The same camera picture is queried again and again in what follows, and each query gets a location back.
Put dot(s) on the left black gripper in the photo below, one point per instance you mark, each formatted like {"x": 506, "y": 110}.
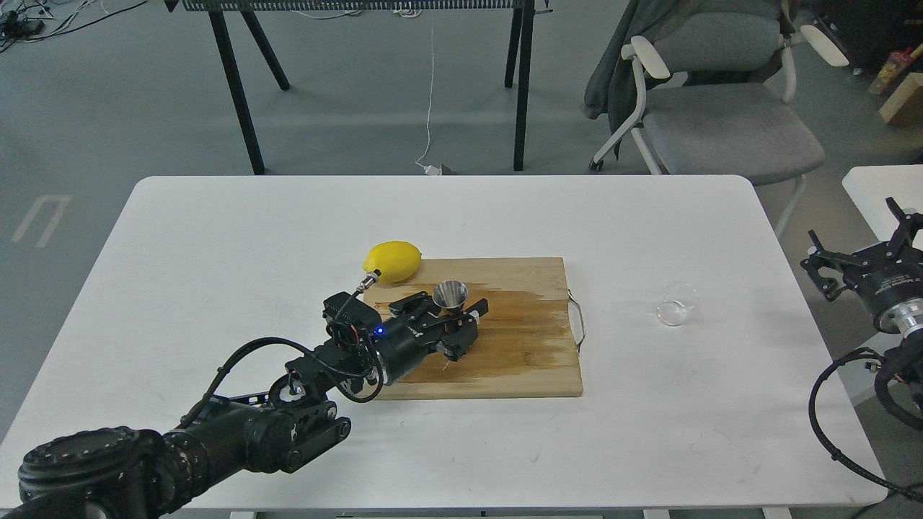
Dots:
{"x": 402, "y": 345}

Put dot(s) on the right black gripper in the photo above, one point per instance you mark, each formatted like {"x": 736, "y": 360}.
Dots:
{"x": 890, "y": 285}

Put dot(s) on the steel jigger measuring cup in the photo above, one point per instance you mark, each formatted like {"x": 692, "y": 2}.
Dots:
{"x": 450, "y": 296}

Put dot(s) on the clear glass cup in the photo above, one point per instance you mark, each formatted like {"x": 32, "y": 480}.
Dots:
{"x": 677, "y": 303}

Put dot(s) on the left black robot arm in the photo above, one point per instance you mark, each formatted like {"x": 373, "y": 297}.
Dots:
{"x": 118, "y": 472}

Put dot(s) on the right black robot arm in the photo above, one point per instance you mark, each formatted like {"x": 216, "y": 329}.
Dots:
{"x": 897, "y": 371}

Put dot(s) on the yellow lemon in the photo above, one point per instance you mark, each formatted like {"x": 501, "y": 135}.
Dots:
{"x": 395, "y": 261}

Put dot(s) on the wooden cutting board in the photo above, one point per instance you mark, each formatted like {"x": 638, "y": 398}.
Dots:
{"x": 525, "y": 347}

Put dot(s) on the cardboard box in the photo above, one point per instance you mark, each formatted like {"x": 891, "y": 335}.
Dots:
{"x": 904, "y": 106}

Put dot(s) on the grey office chair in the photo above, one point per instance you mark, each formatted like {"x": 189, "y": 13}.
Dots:
{"x": 713, "y": 97}

